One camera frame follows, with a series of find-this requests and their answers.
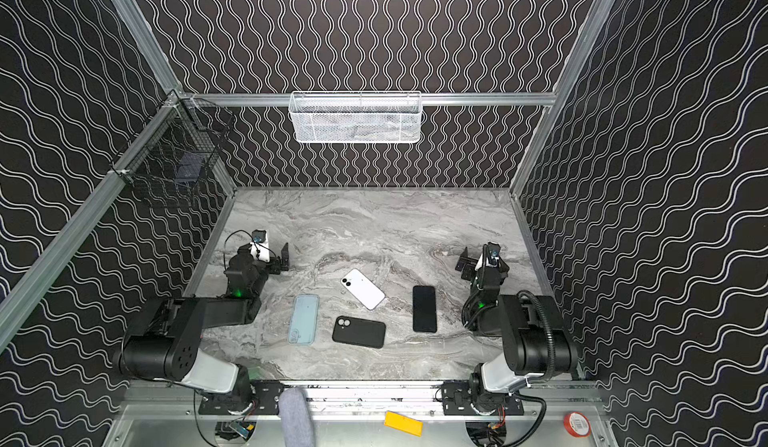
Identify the black phone case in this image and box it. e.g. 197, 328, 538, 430
332, 316, 386, 349

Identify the black corrugated cable conduit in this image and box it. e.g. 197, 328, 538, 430
515, 289, 565, 382

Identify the white wire mesh basket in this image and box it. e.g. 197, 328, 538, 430
288, 91, 424, 144

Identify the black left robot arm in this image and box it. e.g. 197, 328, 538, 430
114, 243, 290, 415

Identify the dark blue smartphone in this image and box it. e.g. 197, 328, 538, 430
412, 285, 438, 333

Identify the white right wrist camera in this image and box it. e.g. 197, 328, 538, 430
480, 242, 502, 269

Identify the white smartphone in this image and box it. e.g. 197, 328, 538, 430
341, 269, 386, 310

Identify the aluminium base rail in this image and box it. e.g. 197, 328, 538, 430
119, 378, 607, 424

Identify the yellow block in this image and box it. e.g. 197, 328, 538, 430
384, 411, 423, 437

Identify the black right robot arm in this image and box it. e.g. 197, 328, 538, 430
455, 243, 578, 414

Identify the red tape roll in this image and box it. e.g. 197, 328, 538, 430
563, 412, 592, 438

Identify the light blue phone case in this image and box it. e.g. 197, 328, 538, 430
288, 294, 319, 346

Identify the black wire mesh basket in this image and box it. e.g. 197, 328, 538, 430
113, 91, 235, 210

